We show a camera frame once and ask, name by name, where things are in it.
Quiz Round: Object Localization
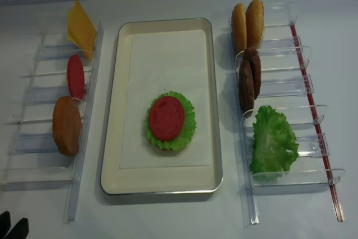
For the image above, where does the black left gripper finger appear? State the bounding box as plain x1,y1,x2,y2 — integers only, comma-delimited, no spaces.
0,211,11,230
6,218,29,239

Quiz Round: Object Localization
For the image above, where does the brown meat patty front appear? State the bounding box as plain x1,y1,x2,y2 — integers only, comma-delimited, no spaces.
238,60,255,113

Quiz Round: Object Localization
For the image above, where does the brown meat patty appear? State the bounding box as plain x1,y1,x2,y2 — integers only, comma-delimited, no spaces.
238,60,255,113
243,46,261,99

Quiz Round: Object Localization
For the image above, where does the red tomato slice in rack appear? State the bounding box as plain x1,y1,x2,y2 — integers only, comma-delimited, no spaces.
67,54,85,100

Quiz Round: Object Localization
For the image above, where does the red tomato slice on tray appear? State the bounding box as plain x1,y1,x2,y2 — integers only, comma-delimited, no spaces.
148,96,185,141

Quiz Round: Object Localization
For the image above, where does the green lettuce leaf on tray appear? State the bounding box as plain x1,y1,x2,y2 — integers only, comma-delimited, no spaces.
144,91,196,152

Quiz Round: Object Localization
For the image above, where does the yellow cheese slice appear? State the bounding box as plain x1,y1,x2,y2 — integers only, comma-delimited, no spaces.
67,0,97,61

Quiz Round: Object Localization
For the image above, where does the green lettuce leaf in rack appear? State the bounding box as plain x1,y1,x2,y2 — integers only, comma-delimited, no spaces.
249,105,299,174

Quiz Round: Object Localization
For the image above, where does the brown meat patty rear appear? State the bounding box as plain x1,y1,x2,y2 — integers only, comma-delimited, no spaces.
243,46,261,99

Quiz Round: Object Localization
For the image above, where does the clear acrylic rack left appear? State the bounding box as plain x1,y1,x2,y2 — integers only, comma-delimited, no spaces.
1,24,104,222

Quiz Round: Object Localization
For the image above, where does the clear acrylic rack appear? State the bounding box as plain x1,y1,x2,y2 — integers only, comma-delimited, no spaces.
1,24,104,222
227,0,345,225

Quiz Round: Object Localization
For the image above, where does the orange bun half left rack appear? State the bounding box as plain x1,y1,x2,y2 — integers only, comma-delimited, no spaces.
52,96,81,157

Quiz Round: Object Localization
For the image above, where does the cream metal tray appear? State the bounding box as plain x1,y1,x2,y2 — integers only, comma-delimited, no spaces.
101,18,223,195

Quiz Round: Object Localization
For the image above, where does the white paper liner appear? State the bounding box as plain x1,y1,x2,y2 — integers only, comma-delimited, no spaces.
120,30,212,168

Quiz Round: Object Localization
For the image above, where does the clear acrylic rack right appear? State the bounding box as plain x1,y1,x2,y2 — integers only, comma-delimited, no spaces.
227,0,345,225

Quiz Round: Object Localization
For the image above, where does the tan bun half left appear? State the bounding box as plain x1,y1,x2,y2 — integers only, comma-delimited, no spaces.
231,3,247,54

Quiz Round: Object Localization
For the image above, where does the tan bun half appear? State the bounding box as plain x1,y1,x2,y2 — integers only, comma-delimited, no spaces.
231,3,247,54
246,0,264,48

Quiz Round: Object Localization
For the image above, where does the tan bun half right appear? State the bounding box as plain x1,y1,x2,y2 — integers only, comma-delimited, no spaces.
246,0,264,48

